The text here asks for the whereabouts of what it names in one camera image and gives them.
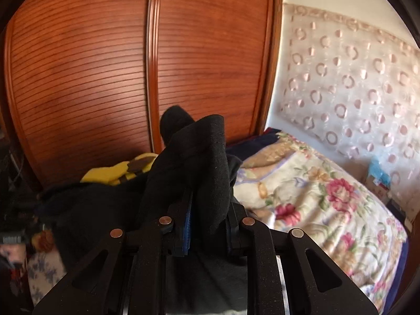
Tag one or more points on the black printed t-shirt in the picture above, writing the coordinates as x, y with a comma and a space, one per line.
122, 245

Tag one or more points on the blue item on box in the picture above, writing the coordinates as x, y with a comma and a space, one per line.
379, 176

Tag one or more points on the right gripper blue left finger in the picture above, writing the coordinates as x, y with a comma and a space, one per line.
186, 237

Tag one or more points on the yellow plush toy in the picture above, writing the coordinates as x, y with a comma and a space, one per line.
121, 172

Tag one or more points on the wooden slatted wardrobe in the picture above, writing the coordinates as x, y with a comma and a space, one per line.
85, 82

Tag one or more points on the blue floral white sheet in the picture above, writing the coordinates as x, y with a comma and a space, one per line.
45, 270

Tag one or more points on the person left hand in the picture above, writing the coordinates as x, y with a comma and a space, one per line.
15, 255

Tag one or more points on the sheer circle-pattern curtain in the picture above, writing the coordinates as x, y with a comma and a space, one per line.
352, 86

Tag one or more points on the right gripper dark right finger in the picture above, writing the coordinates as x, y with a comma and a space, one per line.
235, 234

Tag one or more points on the navy blue bed cover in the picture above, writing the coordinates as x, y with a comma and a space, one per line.
249, 147

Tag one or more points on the floral bed blanket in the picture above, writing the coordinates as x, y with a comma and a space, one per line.
289, 184

